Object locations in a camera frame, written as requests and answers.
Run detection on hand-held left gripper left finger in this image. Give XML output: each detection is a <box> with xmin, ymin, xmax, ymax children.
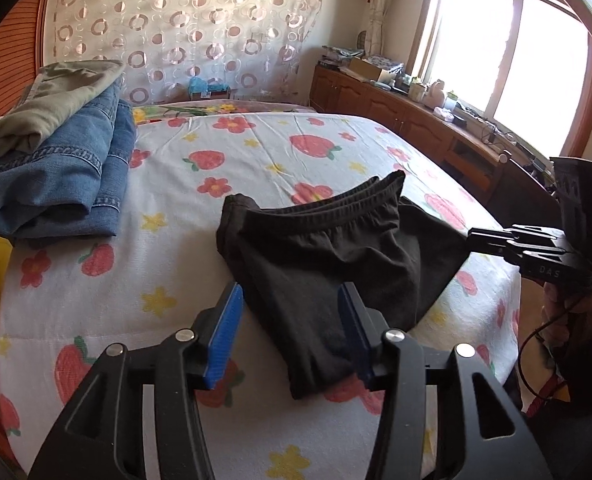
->
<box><xmin>26</xmin><ymin>281</ymin><xmax>244</xmax><ymax>480</ymax></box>

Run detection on folded blue jeans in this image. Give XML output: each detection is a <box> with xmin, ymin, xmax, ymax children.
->
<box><xmin>0</xmin><ymin>82</ymin><xmax>138</xmax><ymax>242</ymax></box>

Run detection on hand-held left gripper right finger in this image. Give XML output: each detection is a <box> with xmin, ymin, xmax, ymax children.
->
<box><xmin>337</xmin><ymin>282</ymin><xmax>552</xmax><ymax>480</ymax></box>

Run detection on black cable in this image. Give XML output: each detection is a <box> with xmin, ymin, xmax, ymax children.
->
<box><xmin>518</xmin><ymin>300</ymin><xmax>592</xmax><ymax>412</ymax></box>

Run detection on wooden slatted panel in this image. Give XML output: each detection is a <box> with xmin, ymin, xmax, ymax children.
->
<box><xmin>0</xmin><ymin>0</ymin><xmax>55</xmax><ymax>122</ymax></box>

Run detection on black pants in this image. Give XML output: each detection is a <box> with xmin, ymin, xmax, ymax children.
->
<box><xmin>216</xmin><ymin>170</ymin><xmax>473</xmax><ymax>402</ymax></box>

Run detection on circle patterned curtain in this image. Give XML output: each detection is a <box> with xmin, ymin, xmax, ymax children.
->
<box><xmin>37</xmin><ymin>0</ymin><xmax>325</xmax><ymax>107</ymax></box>

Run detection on wooden cabinet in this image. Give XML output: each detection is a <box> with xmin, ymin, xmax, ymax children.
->
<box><xmin>308</xmin><ymin>61</ymin><xmax>562</xmax><ymax>202</ymax></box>

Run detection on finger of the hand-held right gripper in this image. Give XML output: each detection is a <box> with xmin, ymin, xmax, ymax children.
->
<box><xmin>468</xmin><ymin>227</ymin><xmax>568</xmax><ymax>247</ymax></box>
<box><xmin>477</xmin><ymin>242</ymin><xmax>567</xmax><ymax>264</ymax></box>

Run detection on cardboard box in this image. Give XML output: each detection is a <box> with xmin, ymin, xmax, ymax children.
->
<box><xmin>348</xmin><ymin>56</ymin><xmax>385</xmax><ymax>82</ymax></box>

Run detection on folded khaki pants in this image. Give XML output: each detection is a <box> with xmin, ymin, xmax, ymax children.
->
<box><xmin>0</xmin><ymin>59</ymin><xmax>128</xmax><ymax>159</ymax></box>

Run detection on window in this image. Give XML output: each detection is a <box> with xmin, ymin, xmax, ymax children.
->
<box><xmin>406</xmin><ymin>0</ymin><xmax>592</xmax><ymax>162</ymax></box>

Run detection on floral window curtain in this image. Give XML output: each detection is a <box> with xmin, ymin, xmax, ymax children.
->
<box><xmin>365</xmin><ymin>0</ymin><xmax>445</xmax><ymax>59</ymax></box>

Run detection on floral bed sheet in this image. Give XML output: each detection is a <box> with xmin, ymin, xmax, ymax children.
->
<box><xmin>0</xmin><ymin>111</ymin><xmax>523</xmax><ymax>480</ymax></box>

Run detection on flowered blanket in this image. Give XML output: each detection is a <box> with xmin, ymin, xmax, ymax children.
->
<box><xmin>131</xmin><ymin>100</ymin><xmax>318</xmax><ymax>124</ymax></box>

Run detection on white kettle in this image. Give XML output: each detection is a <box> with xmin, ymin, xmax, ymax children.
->
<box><xmin>427</xmin><ymin>78</ymin><xmax>450</xmax><ymax>107</ymax></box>

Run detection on person's right hand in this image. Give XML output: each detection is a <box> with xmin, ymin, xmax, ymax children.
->
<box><xmin>540</xmin><ymin>280</ymin><xmax>592</xmax><ymax>358</ymax></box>

